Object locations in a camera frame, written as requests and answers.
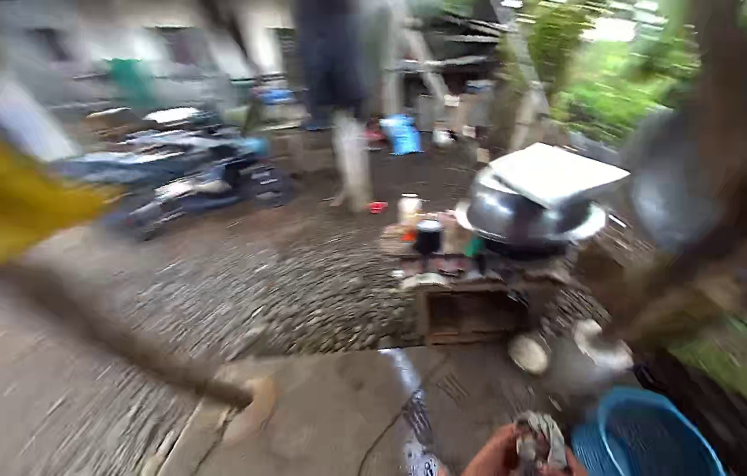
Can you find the person's left hand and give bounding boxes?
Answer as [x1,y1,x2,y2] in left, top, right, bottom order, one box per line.
[461,423,528,476]

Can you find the person's right hand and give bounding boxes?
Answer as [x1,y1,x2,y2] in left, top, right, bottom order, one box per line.
[537,446,590,476]

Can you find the grey-white wet cloth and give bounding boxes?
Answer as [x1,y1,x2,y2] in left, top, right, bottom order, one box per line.
[515,410,567,473]

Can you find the round cream bowl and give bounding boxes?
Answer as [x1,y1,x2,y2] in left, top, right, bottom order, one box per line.
[509,333,552,375]

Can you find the white patterned strip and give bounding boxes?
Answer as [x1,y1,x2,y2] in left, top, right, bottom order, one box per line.
[380,348,442,476]

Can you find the large blue plastic tub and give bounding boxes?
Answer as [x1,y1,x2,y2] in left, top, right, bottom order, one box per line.
[572,387,727,476]

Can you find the white crumpled bag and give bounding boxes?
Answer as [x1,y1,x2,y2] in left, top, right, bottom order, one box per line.
[573,320,635,375]

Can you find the brown wooden crate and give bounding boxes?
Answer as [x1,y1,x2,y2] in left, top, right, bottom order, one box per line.
[418,283,530,346]

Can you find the small white dish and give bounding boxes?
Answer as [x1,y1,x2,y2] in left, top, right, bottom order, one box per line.
[401,273,450,289]

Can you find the black cup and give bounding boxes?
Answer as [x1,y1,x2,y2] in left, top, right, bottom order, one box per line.
[414,219,443,257]

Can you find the wide silver metal basin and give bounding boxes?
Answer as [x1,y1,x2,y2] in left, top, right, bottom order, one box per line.
[455,198,608,244]

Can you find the large silver metal pot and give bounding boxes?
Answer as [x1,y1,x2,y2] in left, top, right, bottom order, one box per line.
[468,166,592,240]

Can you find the clear jar with pale lid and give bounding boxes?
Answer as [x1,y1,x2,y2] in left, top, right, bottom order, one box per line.
[398,193,422,227]

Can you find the white rectangular board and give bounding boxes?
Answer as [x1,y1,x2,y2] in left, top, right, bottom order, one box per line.
[489,143,631,210]

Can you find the large round grey metal basin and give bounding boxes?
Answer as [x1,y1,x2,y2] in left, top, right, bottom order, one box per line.
[624,106,723,252]

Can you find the bright blue bag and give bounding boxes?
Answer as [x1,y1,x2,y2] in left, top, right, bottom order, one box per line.
[380,114,423,156]

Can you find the green foliage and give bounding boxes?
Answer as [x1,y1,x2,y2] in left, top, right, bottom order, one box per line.
[520,0,703,148]

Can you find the slanted pale tree trunk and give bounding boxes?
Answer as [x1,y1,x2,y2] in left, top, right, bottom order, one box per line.
[489,0,551,154]

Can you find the thick brown tree trunk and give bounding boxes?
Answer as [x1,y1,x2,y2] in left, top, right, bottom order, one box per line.
[611,0,747,348]

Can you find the motorcycle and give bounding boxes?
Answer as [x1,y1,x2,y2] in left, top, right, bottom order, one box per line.
[104,135,291,240]

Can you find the long brown wooden pole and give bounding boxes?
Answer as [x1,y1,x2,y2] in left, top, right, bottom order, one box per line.
[0,261,254,411]

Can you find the dark blue hanging garment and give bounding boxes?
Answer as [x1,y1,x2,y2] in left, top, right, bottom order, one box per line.
[294,0,371,130]

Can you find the yellow cloth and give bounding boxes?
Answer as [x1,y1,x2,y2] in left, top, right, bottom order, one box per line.
[0,86,124,267]

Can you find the white building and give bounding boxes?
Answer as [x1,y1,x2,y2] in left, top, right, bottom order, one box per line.
[0,0,301,113]

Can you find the thin dark cable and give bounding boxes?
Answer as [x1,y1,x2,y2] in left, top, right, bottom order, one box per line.
[357,411,405,476]

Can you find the pale wooden post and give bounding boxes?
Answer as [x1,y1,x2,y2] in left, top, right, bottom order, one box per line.
[332,109,373,214]

